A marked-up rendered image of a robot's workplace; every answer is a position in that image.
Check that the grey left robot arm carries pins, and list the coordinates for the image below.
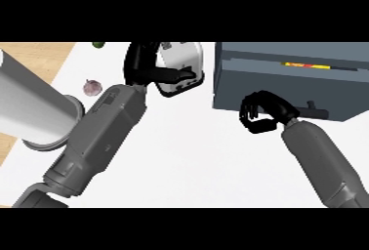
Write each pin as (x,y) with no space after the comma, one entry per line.
(104,130)

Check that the yellow and red packet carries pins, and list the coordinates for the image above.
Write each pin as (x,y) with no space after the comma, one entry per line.
(308,65)

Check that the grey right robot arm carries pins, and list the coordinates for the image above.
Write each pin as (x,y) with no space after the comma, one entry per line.
(319,159)

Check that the green vegetable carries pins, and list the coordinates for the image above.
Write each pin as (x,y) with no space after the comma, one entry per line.
(98,44)

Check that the white cup with black rim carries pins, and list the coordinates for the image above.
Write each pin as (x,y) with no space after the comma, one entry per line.
(181,55)

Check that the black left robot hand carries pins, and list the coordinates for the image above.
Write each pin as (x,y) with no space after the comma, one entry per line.
(139,70)

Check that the blue-grey drawer front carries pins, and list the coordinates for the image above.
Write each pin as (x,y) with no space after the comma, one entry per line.
(269,89)

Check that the pale grey cylinder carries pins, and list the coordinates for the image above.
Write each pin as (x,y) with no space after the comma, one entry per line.
(32,104)

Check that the blue-grey drawer cabinet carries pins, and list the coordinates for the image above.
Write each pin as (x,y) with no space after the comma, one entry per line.
(288,50)

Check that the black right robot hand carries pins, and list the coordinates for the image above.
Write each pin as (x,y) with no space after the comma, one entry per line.
(281,109)

